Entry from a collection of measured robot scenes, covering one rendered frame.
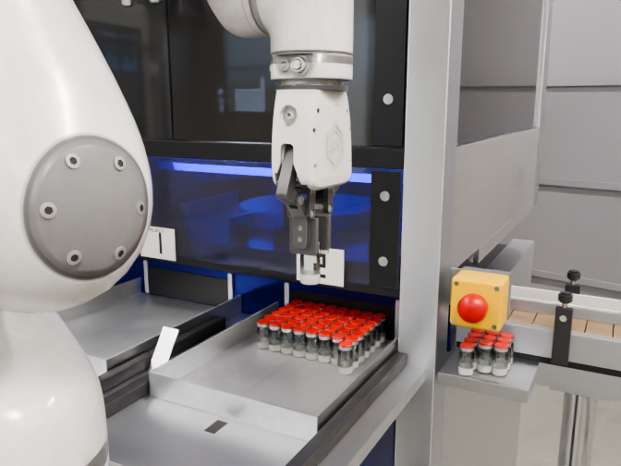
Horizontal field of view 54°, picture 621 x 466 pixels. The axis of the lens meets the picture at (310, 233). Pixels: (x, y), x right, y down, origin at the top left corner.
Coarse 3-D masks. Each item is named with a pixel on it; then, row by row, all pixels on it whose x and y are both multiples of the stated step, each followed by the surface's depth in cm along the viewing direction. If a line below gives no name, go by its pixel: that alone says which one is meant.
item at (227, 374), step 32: (256, 320) 105; (192, 352) 90; (224, 352) 97; (256, 352) 97; (384, 352) 90; (160, 384) 82; (192, 384) 79; (224, 384) 86; (256, 384) 86; (288, 384) 86; (320, 384) 86; (352, 384) 79; (224, 416) 78; (256, 416) 75; (288, 416) 73; (320, 416) 71
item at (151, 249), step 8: (152, 232) 112; (160, 232) 112; (168, 232) 111; (152, 240) 113; (168, 240) 111; (144, 248) 114; (152, 248) 113; (168, 248) 111; (152, 256) 114; (160, 256) 113; (168, 256) 112
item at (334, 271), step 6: (324, 252) 96; (330, 252) 95; (336, 252) 95; (342, 252) 94; (330, 258) 96; (336, 258) 95; (342, 258) 95; (330, 264) 96; (336, 264) 95; (342, 264) 95; (324, 270) 96; (330, 270) 96; (336, 270) 95; (342, 270) 95; (330, 276) 96; (336, 276) 96; (342, 276) 95; (324, 282) 97; (330, 282) 96; (336, 282) 96; (342, 282) 95
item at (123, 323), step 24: (120, 288) 123; (72, 312) 112; (96, 312) 116; (120, 312) 116; (144, 312) 116; (168, 312) 116; (192, 312) 116; (216, 312) 109; (240, 312) 116; (96, 336) 104; (120, 336) 104; (144, 336) 104; (96, 360) 87; (120, 360) 89
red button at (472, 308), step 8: (464, 296) 84; (472, 296) 83; (480, 296) 84; (464, 304) 83; (472, 304) 82; (480, 304) 82; (464, 312) 83; (472, 312) 83; (480, 312) 82; (464, 320) 84; (472, 320) 83; (480, 320) 83
